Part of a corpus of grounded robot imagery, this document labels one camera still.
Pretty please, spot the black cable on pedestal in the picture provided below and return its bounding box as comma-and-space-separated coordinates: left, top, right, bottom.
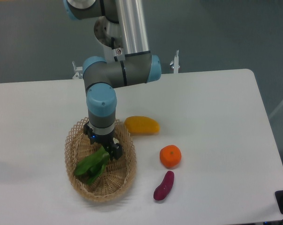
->
110, 37, 120, 62

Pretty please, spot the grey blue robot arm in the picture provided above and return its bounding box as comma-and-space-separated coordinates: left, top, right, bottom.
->
64, 0, 162, 159

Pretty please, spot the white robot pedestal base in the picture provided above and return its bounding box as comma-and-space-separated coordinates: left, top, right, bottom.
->
94, 16, 125, 62

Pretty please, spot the green bok choy vegetable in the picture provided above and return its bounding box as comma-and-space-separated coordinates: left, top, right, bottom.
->
74, 146, 110, 185

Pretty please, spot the woven wicker basket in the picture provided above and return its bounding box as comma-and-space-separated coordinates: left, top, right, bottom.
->
65, 117, 136, 203

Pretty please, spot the yellow mango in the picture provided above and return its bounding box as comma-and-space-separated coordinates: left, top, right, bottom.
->
124, 116, 160, 135

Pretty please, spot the orange tangerine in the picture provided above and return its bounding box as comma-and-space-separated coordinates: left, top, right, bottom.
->
159, 145, 182, 168

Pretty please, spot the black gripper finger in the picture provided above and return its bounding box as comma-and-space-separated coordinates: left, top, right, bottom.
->
105, 142, 123, 161
83, 122, 97, 143

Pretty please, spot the white metal frame bracket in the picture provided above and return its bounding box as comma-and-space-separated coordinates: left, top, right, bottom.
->
72, 50, 180, 79

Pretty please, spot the purple sweet potato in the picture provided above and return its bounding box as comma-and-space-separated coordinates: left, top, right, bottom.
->
153, 171, 175, 201

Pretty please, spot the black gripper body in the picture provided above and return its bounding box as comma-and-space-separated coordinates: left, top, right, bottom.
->
90, 129, 114, 148

